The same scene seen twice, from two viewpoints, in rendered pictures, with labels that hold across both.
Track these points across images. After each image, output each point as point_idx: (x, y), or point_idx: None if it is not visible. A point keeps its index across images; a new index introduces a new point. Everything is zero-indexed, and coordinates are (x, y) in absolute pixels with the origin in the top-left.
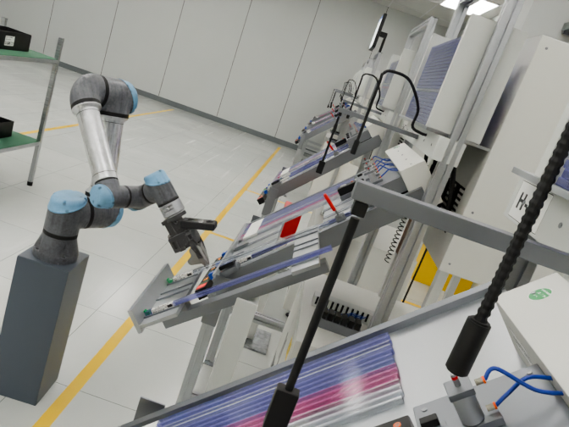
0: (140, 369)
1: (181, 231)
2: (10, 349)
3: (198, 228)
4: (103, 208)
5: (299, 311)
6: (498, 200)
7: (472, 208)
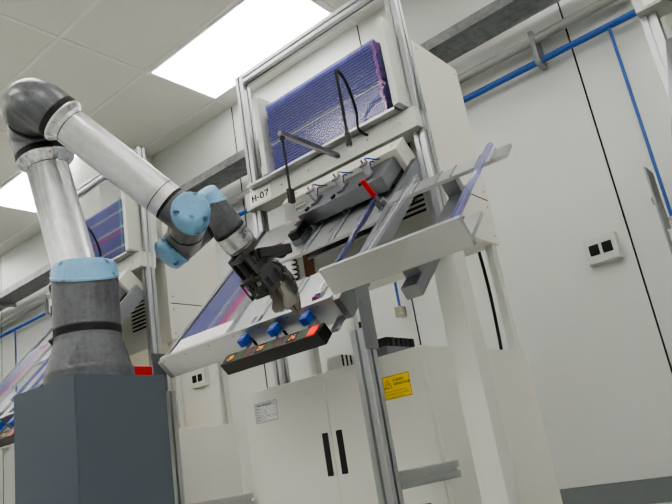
0: None
1: (261, 265)
2: None
3: (279, 252)
4: None
5: (345, 373)
6: (449, 162)
7: (443, 171)
